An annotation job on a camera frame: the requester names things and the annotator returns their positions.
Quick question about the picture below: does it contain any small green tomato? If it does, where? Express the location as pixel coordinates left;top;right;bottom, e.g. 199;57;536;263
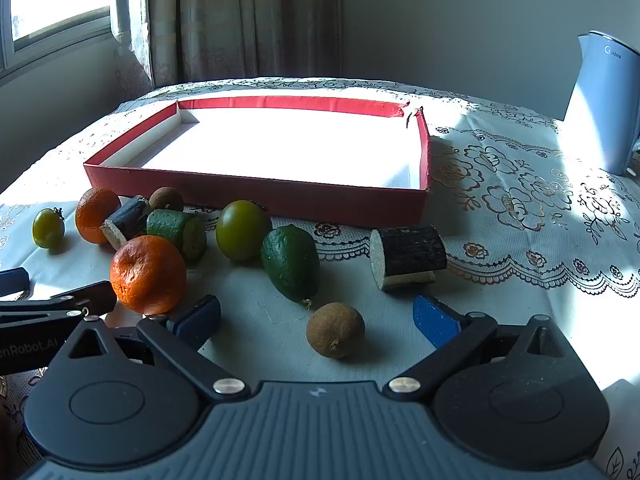
32;207;66;250

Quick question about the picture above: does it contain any red cardboard box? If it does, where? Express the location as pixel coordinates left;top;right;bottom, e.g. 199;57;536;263
82;95;433;231

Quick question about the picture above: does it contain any small orange mandarin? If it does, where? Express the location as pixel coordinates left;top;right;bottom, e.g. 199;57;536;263
75;187;122;245

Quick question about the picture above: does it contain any light blue electric kettle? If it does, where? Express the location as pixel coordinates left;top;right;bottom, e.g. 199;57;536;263
562;30;640;177

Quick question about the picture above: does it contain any large orange mandarin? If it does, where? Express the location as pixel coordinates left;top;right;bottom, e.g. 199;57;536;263
110;235;188;316

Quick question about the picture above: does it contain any green cucumber piece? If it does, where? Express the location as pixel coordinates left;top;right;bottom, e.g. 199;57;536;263
146;208;208;262

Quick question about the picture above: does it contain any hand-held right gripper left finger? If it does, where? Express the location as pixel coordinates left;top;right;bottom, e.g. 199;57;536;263
50;294;252;403

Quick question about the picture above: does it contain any large brown round fruit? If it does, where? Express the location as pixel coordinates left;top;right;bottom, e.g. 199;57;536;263
306;302;366;360

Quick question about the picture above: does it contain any large green round tomato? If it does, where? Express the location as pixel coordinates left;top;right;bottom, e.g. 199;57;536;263
215;200;273;262

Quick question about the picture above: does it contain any green avocado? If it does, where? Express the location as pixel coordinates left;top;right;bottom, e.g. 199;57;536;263
260;224;321;309

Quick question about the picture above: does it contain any small brown round fruit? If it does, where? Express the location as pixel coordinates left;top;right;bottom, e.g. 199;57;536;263
148;186;185;212

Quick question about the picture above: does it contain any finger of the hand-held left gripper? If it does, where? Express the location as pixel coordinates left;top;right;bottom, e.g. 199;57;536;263
0;280;119;333
0;267;31;302

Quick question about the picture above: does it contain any dark cucumber chunk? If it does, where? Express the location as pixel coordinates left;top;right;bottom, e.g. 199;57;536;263
370;224;448;292

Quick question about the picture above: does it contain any beige patterned curtain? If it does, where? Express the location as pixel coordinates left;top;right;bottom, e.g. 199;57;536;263
112;0;346;90

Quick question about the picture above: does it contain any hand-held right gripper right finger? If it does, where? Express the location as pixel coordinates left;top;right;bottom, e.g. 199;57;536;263
384;294;568;403

